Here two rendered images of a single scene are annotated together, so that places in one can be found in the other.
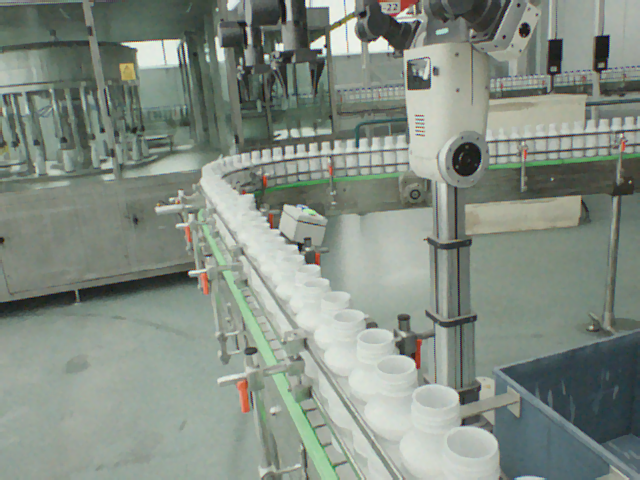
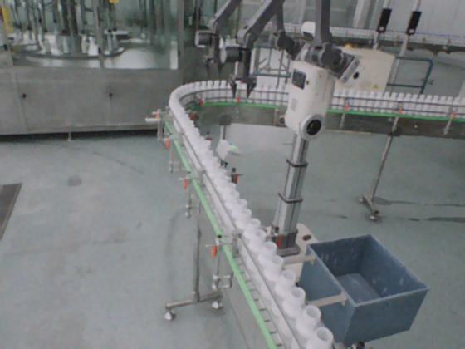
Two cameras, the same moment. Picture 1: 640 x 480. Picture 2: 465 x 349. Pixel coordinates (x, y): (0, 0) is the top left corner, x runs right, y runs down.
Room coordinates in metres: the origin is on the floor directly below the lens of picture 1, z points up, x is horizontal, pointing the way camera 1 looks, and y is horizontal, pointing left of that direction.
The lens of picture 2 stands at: (-0.29, 0.15, 1.80)
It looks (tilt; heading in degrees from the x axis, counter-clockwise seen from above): 28 degrees down; 355
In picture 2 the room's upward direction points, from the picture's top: 5 degrees clockwise
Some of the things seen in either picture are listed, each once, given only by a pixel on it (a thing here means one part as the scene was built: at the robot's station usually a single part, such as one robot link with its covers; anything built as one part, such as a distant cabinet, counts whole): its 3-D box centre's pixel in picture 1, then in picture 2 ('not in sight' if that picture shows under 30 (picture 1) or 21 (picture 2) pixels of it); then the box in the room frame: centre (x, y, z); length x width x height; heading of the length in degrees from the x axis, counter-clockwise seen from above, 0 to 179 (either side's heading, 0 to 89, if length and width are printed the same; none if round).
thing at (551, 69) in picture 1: (552, 58); (383, 21); (6.49, -2.92, 1.55); 0.17 x 0.15 x 0.42; 88
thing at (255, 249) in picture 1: (265, 266); (214, 181); (0.99, 0.11, 1.08); 0.06 x 0.06 x 0.17
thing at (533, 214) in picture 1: (511, 163); (340, 90); (5.02, -1.88, 0.59); 1.10 x 0.62 x 1.18; 88
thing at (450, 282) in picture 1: (450, 296); (291, 188); (1.57, -0.40, 0.74); 0.11 x 0.11 x 0.40; 17
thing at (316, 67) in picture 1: (306, 75); (245, 88); (1.21, 0.00, 1.44); 0.07 x 0.07 x 0.09; 16
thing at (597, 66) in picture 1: (599, 54); (412, 23); (6.48, -3.47, 1.55); 0.17 x 0.15 x 0.42; 88
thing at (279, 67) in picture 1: (290, 76); (237, 88); (1.20, 0.03, 1.44); 0.07 x 0.07 x 0.09; 16
